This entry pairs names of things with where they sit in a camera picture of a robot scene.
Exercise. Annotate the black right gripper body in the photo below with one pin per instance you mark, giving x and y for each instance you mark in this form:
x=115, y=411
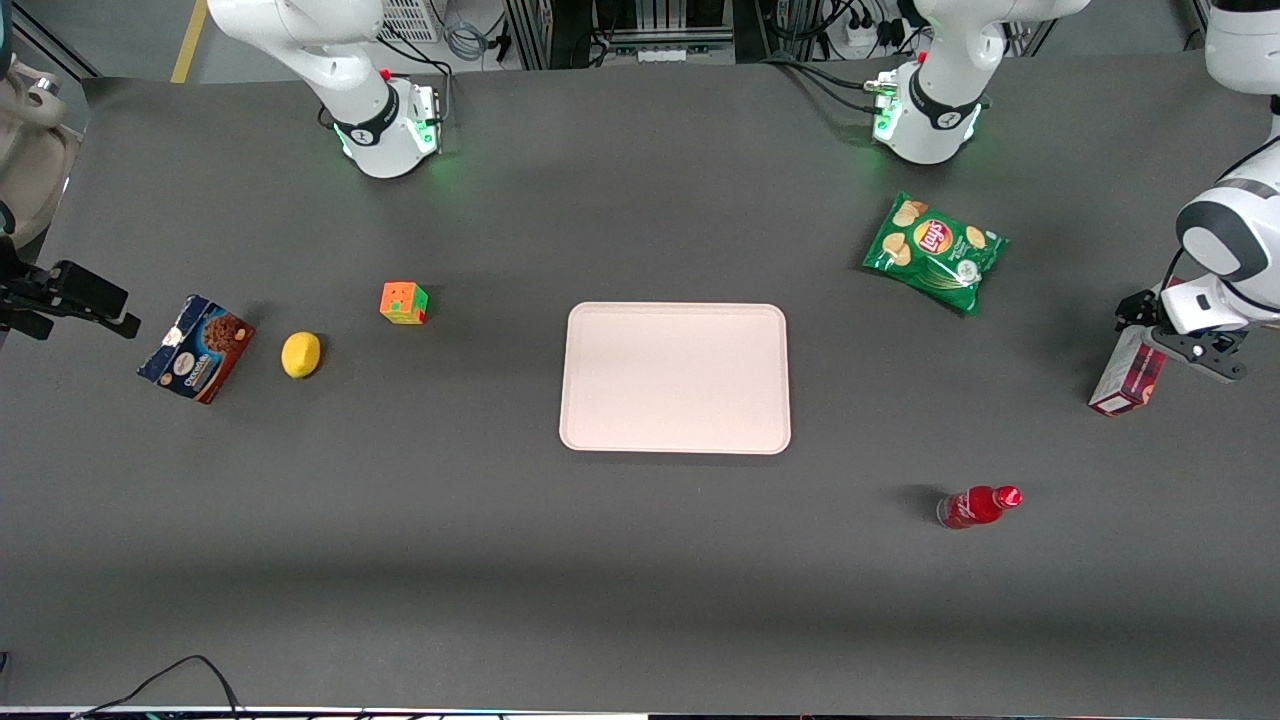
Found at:
x=22, y=296

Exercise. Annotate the red cookie box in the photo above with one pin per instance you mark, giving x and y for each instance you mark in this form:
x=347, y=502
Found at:
x=1125, y=385

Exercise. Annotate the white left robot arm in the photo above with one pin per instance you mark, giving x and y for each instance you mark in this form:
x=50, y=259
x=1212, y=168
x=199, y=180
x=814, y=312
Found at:
x=935, y=120

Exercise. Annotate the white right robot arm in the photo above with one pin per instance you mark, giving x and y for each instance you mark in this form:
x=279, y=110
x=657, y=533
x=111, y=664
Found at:
x=380, y=130

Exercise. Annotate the blue chocolate cookie box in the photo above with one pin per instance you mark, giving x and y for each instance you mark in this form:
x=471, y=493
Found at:
x=200, y=350

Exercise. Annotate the pale pink plastic tray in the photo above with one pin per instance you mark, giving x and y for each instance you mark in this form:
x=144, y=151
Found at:
x=650, y=380

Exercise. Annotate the yellow lemon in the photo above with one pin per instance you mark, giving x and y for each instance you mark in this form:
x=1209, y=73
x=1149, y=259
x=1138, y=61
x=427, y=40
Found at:
x=301, y=355

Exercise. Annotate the green potato chips bag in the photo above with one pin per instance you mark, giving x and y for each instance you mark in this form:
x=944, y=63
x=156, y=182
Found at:
x=935, y=250

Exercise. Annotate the red soda bottle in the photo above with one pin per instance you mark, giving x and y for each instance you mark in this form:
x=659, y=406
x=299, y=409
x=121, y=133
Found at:
x=970, y=508

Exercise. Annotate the colourful puzzle cube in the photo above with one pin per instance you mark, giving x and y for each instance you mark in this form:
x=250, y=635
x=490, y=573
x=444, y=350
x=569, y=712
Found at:
x=404, y=303

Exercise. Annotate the white power strip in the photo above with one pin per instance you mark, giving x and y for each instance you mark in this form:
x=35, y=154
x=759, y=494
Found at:
x=872, y=32

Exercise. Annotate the white perforated vent panel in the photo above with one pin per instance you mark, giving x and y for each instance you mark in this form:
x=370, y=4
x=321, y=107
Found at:
x=410, y=18

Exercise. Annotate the aluminium equipment rack frame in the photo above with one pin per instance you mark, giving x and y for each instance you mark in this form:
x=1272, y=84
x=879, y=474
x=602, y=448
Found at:
x=620, y=30

